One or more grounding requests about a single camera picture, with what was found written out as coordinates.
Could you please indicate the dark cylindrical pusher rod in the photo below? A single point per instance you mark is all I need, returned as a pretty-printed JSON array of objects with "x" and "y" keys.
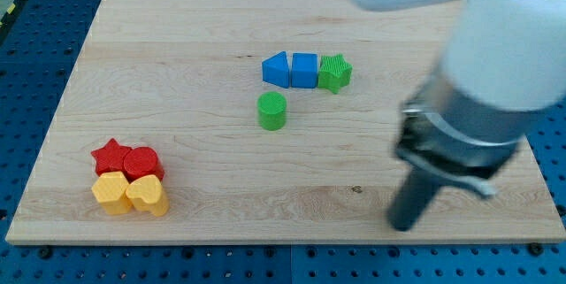
[{"x": 412, "y": 199}]

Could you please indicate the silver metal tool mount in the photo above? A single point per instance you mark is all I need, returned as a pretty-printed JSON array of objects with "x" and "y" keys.
[{"x": 451, "y": 139}]

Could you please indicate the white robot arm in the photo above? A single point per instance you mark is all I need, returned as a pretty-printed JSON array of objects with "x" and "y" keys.
[{"x": 502, "y": 68}]

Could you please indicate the blue cube block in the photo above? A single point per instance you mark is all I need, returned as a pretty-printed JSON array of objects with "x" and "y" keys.
[{"x": 304, "y": 70}]

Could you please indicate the green star block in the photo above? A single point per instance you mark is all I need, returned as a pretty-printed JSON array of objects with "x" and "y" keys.
[{"x": 334, "y": 73}]

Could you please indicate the green cylinder block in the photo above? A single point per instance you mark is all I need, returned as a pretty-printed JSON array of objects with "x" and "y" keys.
[{"x": 272, "y": 110}]

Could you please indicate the blue triangle block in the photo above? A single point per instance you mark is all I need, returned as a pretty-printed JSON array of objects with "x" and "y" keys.
[{"x": 275, "y": 70}]

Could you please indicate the light wooden board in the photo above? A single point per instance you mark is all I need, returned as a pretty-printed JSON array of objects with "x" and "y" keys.
[{"x": 184, "y": 76}]

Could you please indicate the yellow heart block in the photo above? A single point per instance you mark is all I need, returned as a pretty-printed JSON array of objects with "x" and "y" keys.
[{"x": 147, "y": 194}]

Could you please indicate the red cylinder block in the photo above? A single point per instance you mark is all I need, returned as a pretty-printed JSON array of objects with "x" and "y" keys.
[{"x": 142, "y": 161}]

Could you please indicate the yellow pentagon block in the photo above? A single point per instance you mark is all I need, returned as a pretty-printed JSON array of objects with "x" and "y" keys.
[{"x": 109, "y": 191}]

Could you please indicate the red star block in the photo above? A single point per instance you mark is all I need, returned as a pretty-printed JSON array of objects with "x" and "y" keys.
[{"x": 110, "y": 158}]

